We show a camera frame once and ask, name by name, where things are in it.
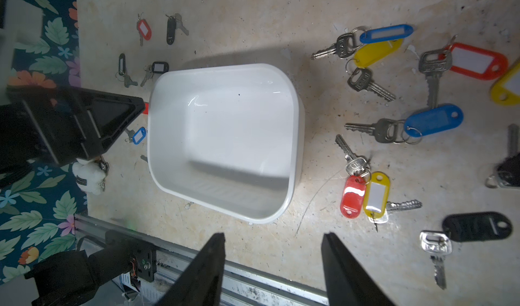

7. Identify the blue white label tag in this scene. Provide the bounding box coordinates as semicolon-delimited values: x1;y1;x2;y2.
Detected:
310;23;415;61

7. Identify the solid black tag key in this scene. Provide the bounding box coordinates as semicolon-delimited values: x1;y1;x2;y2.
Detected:
166;13;190;45
485;124;519;189
419;211;513;290

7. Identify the yellow frame tag key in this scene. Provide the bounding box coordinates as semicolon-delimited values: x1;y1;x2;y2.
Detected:
363;172;423;231

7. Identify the red white label tag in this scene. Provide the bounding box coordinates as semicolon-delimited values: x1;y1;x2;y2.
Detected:
136;15;152;47

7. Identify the white plastic storage box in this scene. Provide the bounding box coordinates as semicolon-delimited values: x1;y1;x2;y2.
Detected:
147;63;305;224

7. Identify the aluminium front rail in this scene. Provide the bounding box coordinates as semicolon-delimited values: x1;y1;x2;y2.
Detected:
74;215;329;305

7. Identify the red white tag key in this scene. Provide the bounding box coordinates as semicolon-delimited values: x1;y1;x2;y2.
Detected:
418;36;509;109

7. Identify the yellow tag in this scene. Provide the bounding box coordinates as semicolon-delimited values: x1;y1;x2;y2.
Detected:
490;59;519;106

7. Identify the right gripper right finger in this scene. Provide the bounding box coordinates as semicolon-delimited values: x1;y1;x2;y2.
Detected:
321;232;394;305

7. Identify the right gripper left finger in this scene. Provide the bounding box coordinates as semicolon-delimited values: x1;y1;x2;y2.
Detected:
157;233;226;306

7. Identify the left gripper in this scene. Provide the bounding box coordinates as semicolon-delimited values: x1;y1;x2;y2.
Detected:
1;86;145;174

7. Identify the blue tag key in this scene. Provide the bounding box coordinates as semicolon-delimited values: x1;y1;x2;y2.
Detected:
344;104;464;145

